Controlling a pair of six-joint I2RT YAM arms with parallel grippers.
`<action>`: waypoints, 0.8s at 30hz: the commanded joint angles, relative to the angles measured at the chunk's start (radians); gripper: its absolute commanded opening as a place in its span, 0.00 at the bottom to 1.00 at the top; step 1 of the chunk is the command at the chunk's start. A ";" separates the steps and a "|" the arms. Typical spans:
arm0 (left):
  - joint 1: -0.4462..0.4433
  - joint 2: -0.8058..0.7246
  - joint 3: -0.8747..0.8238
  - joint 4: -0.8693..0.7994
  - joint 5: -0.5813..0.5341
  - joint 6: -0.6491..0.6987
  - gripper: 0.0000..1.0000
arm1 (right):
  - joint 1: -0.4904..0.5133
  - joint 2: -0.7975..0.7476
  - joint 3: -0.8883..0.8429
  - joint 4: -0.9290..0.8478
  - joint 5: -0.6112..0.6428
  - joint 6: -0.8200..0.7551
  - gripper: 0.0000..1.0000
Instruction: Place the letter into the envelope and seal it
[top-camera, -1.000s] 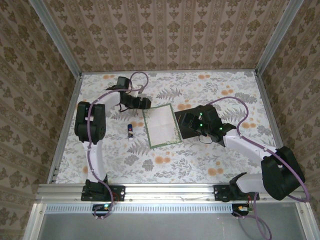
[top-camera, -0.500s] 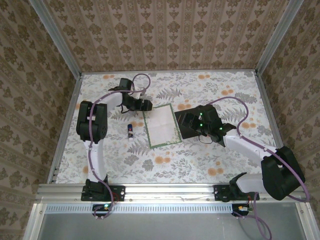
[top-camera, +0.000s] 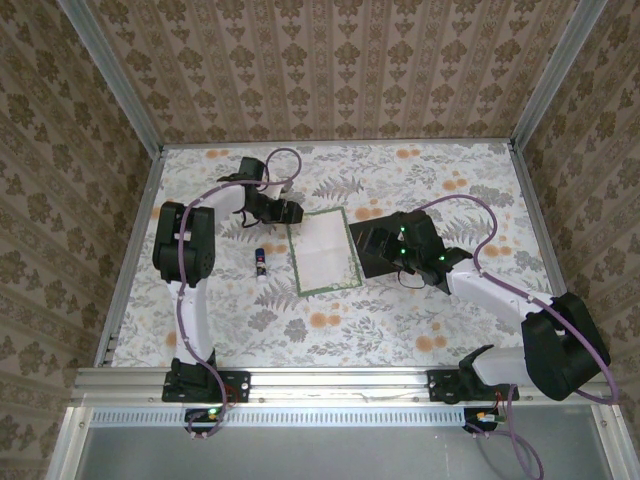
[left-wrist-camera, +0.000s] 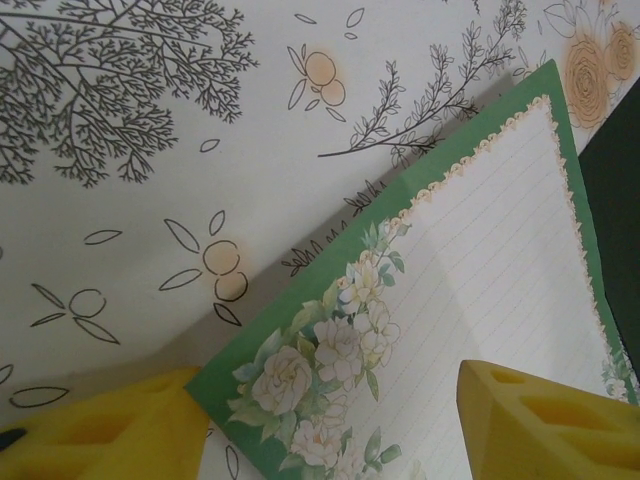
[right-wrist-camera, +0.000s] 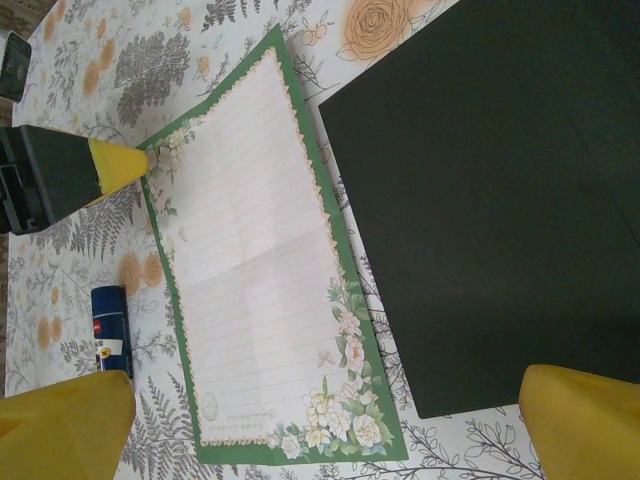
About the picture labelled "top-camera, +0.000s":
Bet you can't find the aluminium right side rail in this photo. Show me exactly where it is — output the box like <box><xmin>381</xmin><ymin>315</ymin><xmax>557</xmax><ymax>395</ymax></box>
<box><xmin>507</xmin><ymin>142</ymin><xmax>589</xmax><ymax>366</ymax></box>

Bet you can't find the aluminium right frame post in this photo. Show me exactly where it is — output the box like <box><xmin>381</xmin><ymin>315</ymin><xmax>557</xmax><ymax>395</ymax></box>
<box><xmin>508</xmin><ymin>0</ymin><xmax>604</xmax><ymax>151</ymax></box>

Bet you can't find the aluminium frame post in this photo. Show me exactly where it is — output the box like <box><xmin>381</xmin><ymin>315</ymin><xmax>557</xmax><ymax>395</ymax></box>
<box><xmin>53</xmin><ymin>0</ymin><xmax>167</xmax><ymax>154</ymax></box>
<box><xmin>508</xmin><ymin>0</ymin><xmax>604</xmax><ymax>151</ymax></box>

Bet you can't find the grey metal panel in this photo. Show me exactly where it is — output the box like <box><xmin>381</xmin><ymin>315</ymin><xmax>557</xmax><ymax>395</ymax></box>
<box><xmin>47</xmin><ymin>404</ymin><xmax>640</xmax><ymax>480</ymax></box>

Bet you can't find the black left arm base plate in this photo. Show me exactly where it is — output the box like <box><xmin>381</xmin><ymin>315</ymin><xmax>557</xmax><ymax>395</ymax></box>
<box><xmin>160</xmin><ymin>369</ymin><xmax>252</xmax><ymax>404</ymax></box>

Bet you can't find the aluminium left side rail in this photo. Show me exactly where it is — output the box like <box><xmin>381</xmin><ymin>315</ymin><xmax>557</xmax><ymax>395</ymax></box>
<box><xmin>94</xmin><ymin>147</ymin><xmax>167</xmax><ymax>370</ymax></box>

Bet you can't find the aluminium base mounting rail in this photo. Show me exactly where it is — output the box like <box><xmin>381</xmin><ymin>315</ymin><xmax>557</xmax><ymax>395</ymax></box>
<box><xmin>69</xmin><ymin>366</ymin><xmax>615</xmax><ymax>407</ymax></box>

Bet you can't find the slotted grey cable duct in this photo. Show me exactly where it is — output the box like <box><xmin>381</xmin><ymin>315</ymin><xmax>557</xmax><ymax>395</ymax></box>
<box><xmin>89</xmin><ymin>407</ymin><xmax>469</xmax><ymax>427</ymax></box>

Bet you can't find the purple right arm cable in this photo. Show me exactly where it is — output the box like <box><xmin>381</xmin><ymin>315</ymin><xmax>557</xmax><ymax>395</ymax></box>
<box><xmin>424</xmin><ymin>194</ymin><xmax>621</xmax><ymax>480</ymax></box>

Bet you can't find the aluminium back rail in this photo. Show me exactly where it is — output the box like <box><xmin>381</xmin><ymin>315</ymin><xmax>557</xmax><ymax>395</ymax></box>
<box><xmin>160</xmin><ymin>139</ymin><xmax>516</xmax><ymax>150</ymax></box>

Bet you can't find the white letter paper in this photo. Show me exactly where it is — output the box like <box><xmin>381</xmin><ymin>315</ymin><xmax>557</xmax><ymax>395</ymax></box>
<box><xmin>286</xmin><ymin>205</ymin><xmax>363</xmax><ymax>299</ymax></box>

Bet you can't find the left controller board, green light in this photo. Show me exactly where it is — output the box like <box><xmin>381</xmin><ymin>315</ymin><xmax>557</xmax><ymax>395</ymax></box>
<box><xmin>183</xmin><ymin>407</ymin><xmax>225</xmax><ymax>435</ymax></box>

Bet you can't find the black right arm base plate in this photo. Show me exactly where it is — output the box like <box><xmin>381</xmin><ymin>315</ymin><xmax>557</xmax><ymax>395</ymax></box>
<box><xmin>427</xmin><ymin>368</ymin><xmax>521</xmax><ymax>404</ymax></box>

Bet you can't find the black envelope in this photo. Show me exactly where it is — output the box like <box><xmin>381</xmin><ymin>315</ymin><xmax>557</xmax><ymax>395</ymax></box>
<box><xmin>348</xmin><ymin>212</ymin><xmax>404</xmax><ymax>280</ymax></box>

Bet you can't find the aluminium left frame post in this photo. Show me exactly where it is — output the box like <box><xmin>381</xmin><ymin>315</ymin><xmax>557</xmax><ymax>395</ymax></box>
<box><xmin>53</xmin><ymin>0</ymin><xmax>167</xmax><ymax>154</ymax></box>

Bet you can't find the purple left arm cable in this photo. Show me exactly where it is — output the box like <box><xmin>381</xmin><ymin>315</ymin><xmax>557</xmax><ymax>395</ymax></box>
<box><xmin>177</xmin><ymin>148</ymin><xmax>302</xmax><ymax>442</ymax></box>

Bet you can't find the floral tablecloth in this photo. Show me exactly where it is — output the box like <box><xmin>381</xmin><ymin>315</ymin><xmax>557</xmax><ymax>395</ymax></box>
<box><xmin>107</xmin><ymin>144</ymin><xmax>576</xmax><ymax>369</ymax></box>

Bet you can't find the right controller board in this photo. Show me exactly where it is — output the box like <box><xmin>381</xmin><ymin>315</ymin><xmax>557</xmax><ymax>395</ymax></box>
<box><xmin>463</xmin><ymin>407</ymin><xmax>507</xmax><ymax>434</ymax></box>

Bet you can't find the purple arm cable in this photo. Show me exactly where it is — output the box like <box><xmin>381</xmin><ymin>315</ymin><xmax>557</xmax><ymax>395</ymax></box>
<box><xmin>177</xmin><ymin>148</ymin><xmax>302</xmax><ymax>442</ymax></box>
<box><xmin>424</xmin><ymin>194</ymin><xmax>621</xmax><ymax>480</ymax></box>

